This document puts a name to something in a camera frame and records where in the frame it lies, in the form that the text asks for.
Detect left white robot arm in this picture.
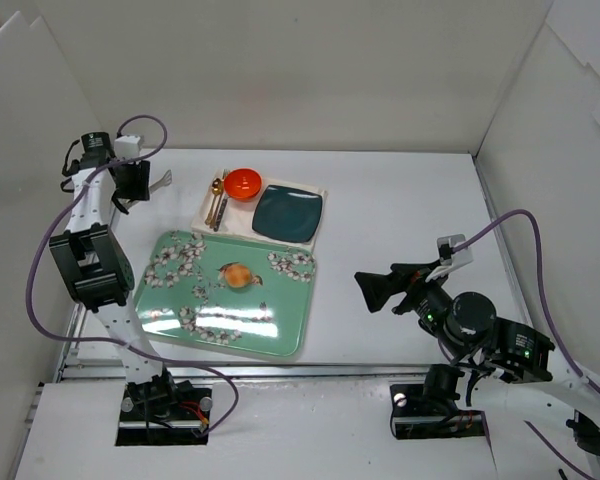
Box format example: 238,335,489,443
49,132,175,403

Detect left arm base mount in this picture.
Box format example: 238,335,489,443
115,380,213,447

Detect orange bowl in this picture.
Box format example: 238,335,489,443
224,168,262,201

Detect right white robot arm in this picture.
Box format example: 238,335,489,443
354,264,600,456

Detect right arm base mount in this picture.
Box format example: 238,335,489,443
389,364,487,440

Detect gold spoon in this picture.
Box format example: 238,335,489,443
205,178,224,226

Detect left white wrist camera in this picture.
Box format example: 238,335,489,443
113,135,144,159

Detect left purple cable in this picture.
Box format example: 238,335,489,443
25,113,240,437

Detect dark handled knife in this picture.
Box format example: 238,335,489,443
213,197,229,232

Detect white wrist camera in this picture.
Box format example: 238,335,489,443
113,135,144,159
425,234,473,282

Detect dark teal square plate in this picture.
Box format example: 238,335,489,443
251,185,324,243

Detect round bread bun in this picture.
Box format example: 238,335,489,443
223,263,253,289

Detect silver metal tongs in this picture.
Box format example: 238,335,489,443
149,170,173,194

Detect green floral tray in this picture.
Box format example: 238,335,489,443
134,230,317,358

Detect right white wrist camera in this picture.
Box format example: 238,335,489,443
425,234,473,282

